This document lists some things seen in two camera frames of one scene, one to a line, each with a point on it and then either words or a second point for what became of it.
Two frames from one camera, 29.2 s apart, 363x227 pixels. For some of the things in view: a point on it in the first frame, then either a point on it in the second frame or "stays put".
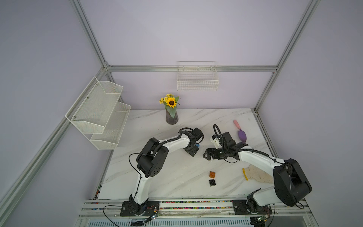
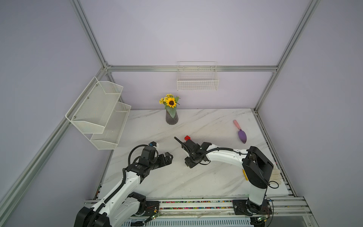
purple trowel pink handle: x=242 y=134 stays put
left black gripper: x=193 y=152 → x=168 y=160
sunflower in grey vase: x=170 y=102 stays put
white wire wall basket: x=197 y=76 stays put
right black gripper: x=214 y=156 → x=190 y=163
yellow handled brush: x=243 y=170 stays put
